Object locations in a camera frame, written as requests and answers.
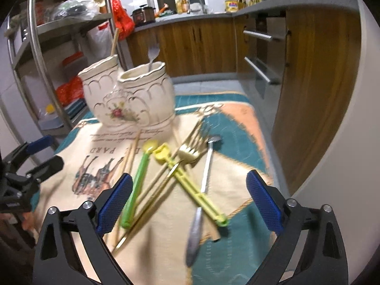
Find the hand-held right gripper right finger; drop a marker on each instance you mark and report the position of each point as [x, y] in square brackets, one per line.
[264, 204]

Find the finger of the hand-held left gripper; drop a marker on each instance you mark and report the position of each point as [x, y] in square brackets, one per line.
[47, 166]
[38, 144]

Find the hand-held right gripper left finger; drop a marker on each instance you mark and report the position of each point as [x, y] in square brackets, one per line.
[114, 204]

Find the green plastic spoon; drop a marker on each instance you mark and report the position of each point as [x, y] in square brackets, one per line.
[136, 184]

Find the wooden chopstick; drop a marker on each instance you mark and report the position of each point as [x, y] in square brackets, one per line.
[132, 151]
[114, 43]
[154, 190]

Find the long thin silver spoon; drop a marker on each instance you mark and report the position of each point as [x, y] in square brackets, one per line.
[207, 166]

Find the yellow plastic fork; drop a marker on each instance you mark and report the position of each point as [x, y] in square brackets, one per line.
[190, 184]

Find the gold fork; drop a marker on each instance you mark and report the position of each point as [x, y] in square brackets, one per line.
[187, 154]
[197, 135]

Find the white floral ceramic utensil holder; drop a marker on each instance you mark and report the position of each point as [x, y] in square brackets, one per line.
[133, 104]

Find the red plastic bag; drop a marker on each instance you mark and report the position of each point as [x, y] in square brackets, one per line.
[69, 90]
[121, 14]

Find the printed cloth mat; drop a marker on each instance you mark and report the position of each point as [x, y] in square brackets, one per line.
[166, 258]

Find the orange container lid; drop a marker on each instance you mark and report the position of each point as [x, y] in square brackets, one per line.
[72, 59]

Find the white plastic bag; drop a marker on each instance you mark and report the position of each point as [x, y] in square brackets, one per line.
[99, 37]

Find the clear plastic bag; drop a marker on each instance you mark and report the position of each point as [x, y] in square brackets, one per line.
[71, 7]

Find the stainless built-in oven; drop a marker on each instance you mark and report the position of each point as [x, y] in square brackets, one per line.
[261, 50]

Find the wooden kitchen cabinet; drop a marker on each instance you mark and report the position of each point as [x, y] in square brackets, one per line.
[207, 47]

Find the dark rice cooker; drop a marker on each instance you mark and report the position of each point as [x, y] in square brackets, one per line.
[144, 14]

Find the amber bottle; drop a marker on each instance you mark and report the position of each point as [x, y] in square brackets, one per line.
[186, 5]
[179, 6]

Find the row of seasoning bottles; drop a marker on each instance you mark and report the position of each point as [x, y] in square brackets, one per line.
[251, 2]

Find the yellow cooking oil bottle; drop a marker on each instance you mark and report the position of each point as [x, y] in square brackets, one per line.
[232, 4]

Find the grey kitchen countertop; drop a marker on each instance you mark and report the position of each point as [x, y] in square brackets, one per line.
[297, 4]

